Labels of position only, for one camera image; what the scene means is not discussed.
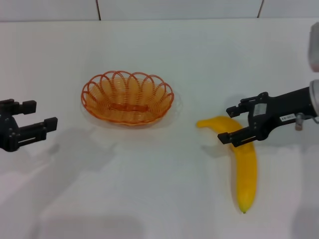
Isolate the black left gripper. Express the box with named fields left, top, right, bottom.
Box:
left=0, top=99, right=58, bottom=153

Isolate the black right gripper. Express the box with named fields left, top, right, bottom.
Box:
left=217, top=86, right=314, bottom=147

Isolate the yellow banana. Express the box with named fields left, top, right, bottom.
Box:
left=196, top=116, right=258, bottom=214

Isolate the orange plastic wire basket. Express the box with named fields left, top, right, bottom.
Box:
left=80, top=70, right=175, bottom=127

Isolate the silver right cable connector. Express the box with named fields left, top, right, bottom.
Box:
left=294, top=113, right=306, bottom=131

